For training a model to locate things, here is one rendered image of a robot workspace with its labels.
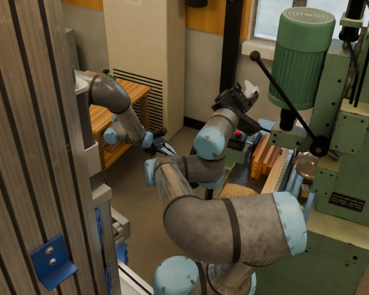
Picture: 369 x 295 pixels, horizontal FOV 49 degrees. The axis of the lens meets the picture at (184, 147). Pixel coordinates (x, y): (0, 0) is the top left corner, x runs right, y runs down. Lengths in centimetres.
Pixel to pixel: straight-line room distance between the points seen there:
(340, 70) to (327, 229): 59
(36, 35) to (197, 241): 42
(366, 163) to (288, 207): 80
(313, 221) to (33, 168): 114
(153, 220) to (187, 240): 194
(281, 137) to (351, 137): 33
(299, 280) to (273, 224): 111
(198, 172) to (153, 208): 166
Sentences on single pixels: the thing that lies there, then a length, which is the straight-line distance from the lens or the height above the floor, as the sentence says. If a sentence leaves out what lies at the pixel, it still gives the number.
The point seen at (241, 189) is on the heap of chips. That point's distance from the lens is 151.
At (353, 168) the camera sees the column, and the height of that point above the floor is 105.
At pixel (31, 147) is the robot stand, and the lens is 75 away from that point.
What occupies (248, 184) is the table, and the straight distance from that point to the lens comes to 157.
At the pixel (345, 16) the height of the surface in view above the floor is 152.
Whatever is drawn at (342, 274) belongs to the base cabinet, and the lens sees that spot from 173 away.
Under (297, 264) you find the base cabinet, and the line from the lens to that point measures 175.
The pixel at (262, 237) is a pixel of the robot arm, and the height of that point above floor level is 140.
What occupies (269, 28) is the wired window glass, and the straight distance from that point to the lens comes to 295.
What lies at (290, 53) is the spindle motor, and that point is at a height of 140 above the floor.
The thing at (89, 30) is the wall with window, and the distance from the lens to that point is 367.
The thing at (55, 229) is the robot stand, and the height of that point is 130.
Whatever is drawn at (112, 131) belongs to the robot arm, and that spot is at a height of 89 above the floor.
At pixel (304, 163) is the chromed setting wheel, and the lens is 152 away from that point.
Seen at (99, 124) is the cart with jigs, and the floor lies 53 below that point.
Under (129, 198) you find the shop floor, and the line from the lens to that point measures 281.
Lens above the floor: 193
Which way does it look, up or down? 37 degrees down
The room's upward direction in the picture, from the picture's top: 1 degrees clockwise
